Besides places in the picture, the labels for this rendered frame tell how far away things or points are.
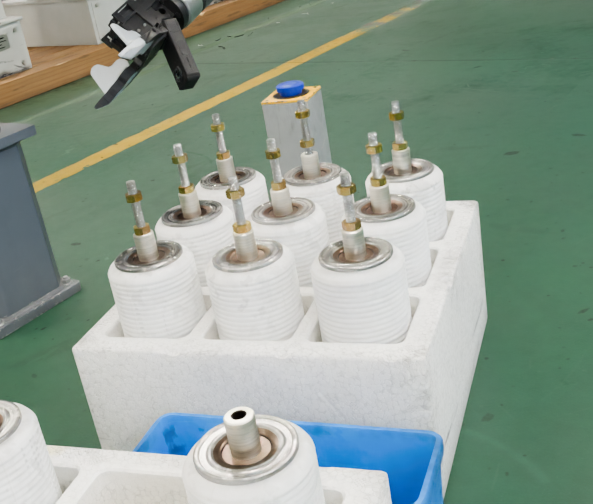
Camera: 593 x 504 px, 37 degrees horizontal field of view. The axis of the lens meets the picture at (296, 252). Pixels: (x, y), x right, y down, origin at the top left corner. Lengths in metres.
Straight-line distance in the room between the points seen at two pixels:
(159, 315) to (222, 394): 0.11
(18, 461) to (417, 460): 0.37
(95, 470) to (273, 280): 0.26
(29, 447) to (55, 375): 0.60
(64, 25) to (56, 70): 0.39
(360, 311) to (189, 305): 0.21
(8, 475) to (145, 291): 0.29
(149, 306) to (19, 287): 0.58
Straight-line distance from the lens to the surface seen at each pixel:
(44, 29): 3.83
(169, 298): 0.95
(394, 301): 0.88
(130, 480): 0.79
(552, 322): 1.25
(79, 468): 0.80
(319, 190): 1.09
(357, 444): 0.88
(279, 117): 1.27
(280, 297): 0.91
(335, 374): 0.88
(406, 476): 0.88
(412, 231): 0.97
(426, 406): 0.87
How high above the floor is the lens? 0.62
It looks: 24 degrees down
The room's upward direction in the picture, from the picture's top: 10 degrees counter-clockwise
